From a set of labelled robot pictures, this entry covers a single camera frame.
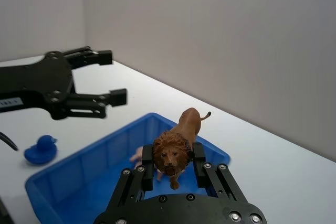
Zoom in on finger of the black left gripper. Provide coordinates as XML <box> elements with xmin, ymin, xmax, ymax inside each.
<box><xmin>62</xmin><ymin>46</ymin><xmax>114</xmax><ymax>69</ymax></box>
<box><xmin>65</xmin><ymin>88</ymin><xmax>128</xmax><ymax>120</ymax></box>

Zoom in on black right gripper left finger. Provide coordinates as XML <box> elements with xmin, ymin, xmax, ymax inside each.
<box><xmin>104</xmin><ymin>143</ymin><xmax>156</xmax><ymax>214</ymax></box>

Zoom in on thin black cable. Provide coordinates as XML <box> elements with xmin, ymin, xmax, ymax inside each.
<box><xmin>0</xmin><ymin>130</ymin><xmax>19</xmax><ymax>152</ymax></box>

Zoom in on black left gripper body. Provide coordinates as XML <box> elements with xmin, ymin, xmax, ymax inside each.
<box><xmin>0</xmin><ymin>51</ymin><xmax>76</xmax><ymax>120</ymax></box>

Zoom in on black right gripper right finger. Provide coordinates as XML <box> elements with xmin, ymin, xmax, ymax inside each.
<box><xmin>192</xmin><ymin>142</ymin><xmax>249</xmax><ymax>205</ymax></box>

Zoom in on blue plastic bin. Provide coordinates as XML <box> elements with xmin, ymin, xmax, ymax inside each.
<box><xmin>25</xmin><ymin>112</ymin><xmax>232</xmax><ymax>224</ymax></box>

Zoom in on brown toy lion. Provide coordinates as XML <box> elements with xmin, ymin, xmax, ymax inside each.
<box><xmin>152</xmin><ymin>107</ymin><xmax>212</xmax><ymax>190</ymax></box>

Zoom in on pink toy pig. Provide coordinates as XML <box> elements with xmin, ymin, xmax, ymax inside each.
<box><xmin>129</xmin><ymin>146</ymin><xmax>164</xmax><ymax>182</ymax></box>

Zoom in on blue toy duck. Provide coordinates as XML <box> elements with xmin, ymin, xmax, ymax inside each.
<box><xmin>24</xmin><ymin>134</ymin><xmax>59</xmax><ymax>167</ymax></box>

